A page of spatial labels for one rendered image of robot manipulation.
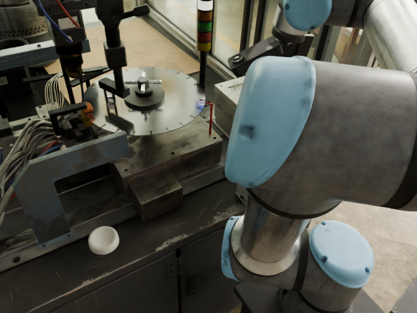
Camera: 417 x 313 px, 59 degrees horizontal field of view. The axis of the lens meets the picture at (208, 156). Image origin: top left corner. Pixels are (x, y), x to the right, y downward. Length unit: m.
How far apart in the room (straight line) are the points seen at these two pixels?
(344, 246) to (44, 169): 0.59
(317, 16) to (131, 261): 0.64
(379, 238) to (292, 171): 1.79
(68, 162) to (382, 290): 1.49
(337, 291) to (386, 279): 1.24
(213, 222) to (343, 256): 0.39
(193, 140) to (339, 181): 0.76
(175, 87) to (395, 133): 0.83
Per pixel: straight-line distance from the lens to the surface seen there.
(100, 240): 0.93
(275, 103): 0.28
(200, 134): 1.04
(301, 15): 0.65
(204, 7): 1.15
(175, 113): 0.95
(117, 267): 0.90
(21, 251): 0.98
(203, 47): 1.20
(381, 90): 0.30
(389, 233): 2.12
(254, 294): 0.86
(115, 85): 0.95
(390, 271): 1.97
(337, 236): 0.70
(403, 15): 0.56
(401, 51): 0.48
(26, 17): 1.52
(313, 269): 0.68
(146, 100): 0.98
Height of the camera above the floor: 1.51
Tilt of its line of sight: 42 degrees down
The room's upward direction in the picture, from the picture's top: 3 degrees clockwise
